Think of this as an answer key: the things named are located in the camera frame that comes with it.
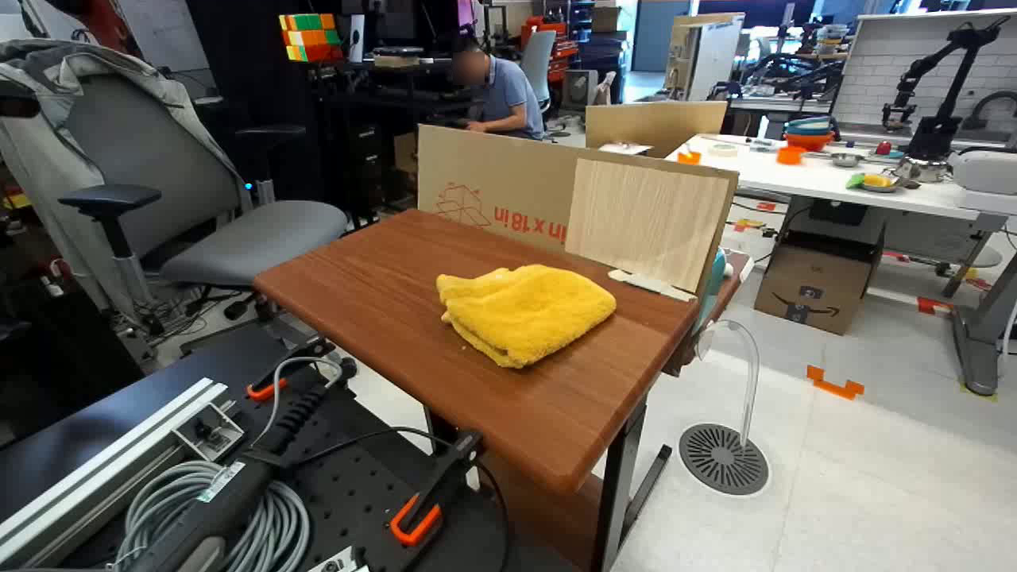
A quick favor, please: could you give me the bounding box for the yellow towel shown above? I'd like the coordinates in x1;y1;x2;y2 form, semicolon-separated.
433;261;619;373

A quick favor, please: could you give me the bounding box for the cardboard panel with red print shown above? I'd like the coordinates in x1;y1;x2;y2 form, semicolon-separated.
413;120;586;253

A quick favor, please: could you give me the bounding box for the light wooden board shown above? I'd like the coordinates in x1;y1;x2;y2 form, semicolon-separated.
563;153;740;301

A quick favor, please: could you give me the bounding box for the person in blue shirt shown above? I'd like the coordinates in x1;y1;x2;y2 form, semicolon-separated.
450;38;551;144

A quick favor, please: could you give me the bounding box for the teal plastic object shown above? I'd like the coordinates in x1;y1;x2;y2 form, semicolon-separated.
697;244;736;333

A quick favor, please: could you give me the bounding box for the plain folded cardboard box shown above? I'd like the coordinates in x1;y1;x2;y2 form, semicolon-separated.
581;98;731;162

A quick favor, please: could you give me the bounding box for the grey office chair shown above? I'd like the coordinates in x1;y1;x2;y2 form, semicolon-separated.
0;38;353;357

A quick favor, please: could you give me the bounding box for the black clamp with orange grip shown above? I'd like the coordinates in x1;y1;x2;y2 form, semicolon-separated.
384;430;486;553
240;338;358;411

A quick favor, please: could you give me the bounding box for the round base with white gooseneck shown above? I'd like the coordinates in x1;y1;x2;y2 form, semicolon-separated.
676;319;775;498

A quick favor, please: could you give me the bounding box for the cardboard box with black print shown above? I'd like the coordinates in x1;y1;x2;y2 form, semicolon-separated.
752;226;889;339

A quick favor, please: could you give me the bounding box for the colourful block box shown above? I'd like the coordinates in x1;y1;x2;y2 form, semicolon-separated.
275;10;348;66

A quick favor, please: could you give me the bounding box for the white table with grey legs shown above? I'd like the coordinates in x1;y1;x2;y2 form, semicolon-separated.
664;130;1017;401

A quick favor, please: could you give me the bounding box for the blue and orange bowl stack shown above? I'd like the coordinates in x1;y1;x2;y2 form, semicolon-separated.
781;114;842;153

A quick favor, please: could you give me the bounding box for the yellow green plate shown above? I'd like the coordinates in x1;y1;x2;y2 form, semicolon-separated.
845;166;903;196

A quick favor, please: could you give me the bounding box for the white pegboard panel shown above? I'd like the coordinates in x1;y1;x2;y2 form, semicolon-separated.
830;10;1017;144

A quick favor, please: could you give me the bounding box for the desk leg frame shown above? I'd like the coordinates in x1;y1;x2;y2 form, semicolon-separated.
589;396;676;572

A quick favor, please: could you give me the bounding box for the black robot cable connector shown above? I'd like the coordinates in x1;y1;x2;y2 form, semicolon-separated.
124;358;358;572

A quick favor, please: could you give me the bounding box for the grey cable bundle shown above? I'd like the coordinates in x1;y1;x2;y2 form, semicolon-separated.
106;456;315;572

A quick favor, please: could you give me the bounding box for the orange floor bracket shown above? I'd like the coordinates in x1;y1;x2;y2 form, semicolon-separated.
804;363;866;404

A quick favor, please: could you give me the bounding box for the long aluminium rail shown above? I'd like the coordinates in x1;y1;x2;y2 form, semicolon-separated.
0;375;233;566

